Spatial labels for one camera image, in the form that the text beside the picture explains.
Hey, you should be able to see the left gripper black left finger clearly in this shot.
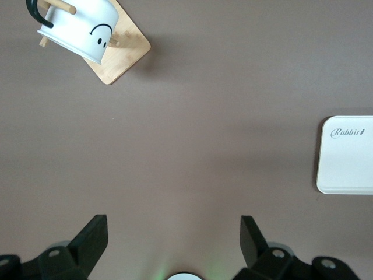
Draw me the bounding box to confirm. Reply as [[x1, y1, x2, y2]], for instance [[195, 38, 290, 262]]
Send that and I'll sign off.
[[38, 214, 109, 280]]

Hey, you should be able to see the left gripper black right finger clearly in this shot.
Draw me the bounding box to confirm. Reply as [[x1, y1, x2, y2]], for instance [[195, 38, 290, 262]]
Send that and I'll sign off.
[[233, 215, 295, 280]]

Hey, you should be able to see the white smiley face mug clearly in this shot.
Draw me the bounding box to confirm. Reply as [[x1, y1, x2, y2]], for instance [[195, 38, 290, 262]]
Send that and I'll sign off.
[[26, 0, 121, 66]]

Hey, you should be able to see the cream rectangular tray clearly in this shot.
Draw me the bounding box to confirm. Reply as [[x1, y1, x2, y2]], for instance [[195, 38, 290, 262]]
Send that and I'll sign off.
[[315, 115, 373, 195]]

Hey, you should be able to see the wooden mug stand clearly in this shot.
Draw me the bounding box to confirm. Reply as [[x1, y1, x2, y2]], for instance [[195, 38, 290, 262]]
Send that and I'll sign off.
[[38, 0, 152, 86]]

